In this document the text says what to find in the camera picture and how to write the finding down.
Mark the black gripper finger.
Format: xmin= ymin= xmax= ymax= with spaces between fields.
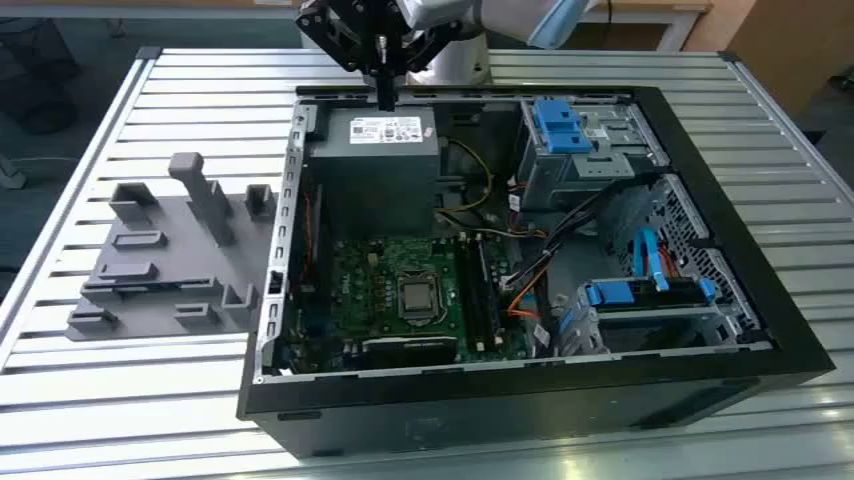
xmin=387 ymin=22 xmax=450 ymax=112
xmin=295 ymin=3 xmax=390 ymax=112

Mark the black RAM slot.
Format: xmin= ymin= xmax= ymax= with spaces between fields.
xmin=455 ymin=233 xmax=486 ymax=351

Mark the grey power supply unit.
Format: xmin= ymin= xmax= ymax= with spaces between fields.
xmin=303 ymin=107 xmax=446 ymax=239

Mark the blue plastic bay carrier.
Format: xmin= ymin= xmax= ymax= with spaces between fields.
xmin=532 ymin=99 xmax=595 ymax=156

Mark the green motherboard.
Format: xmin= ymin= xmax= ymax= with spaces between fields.
xmin=283 ymin=232 xmax=535 ymax=374

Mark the grey metal drive cage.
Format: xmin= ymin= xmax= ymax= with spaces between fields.
xmin=518 ymin=98 xmax=671 ymax=214

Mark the metal socket cover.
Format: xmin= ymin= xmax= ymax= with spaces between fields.
xmin=396 ymin=269 xmax=447 ymax=327

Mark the silver CPU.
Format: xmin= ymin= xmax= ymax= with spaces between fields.
xmin=402 ymin=284 xmax=436 ymax=315

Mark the CPU socket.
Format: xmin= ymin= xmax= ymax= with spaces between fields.
xmin=395 ymin=268 xmax=450 ymax=329

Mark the grey parts rack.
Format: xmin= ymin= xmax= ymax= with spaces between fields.
xmin=64 ymin=151 xmax=279 ymax=344

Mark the black office chair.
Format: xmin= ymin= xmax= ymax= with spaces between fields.
xmin=0 ymin=17 xmax=85 ymax=136

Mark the black graphics card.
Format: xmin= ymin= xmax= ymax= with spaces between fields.
xmin=358 ymin=333 xmax=462 ymax=372

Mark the hard disk in blue carrier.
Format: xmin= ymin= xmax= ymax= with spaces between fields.
xmin=582 ymin=277 xmax=721 ymax=315

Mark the blue plastic clip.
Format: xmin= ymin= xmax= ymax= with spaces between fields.
xmin=556 ymin=308 xmax=581 ymax=347

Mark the pale grey stand foot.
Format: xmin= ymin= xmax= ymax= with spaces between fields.
xmin=0 ymin=152 xmax=28 ymax=191

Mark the wooden cabinet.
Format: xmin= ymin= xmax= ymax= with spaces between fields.
xmin=679 ymin=0 xmax=854 ymax=119

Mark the silver disk bay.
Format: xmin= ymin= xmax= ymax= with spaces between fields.
xmin=551 ymin=277 xmax=779 ymax=359

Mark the black open PC case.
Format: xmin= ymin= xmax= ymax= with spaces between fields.
xmin=236 ymin=83 xmax=839 ymax=459

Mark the yellow wire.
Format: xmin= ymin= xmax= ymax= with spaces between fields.
xmin=434 ymin=138 xmax=496 ymax=224

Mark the red black twisted wire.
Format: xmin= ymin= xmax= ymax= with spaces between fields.
xmin=299 ymin=192 xmax=318 ymax=289

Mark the black cable bundle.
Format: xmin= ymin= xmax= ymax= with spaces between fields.
xmin=499 ymin=172 xmax=659 ymax=294

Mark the orange flat wire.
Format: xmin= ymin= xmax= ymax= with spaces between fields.
xmin=506 ymin=262 xmax=555 ymax=319

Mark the blue flat wire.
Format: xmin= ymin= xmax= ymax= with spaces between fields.
xmin=631 ymin=227 xmax=673 ymax=294

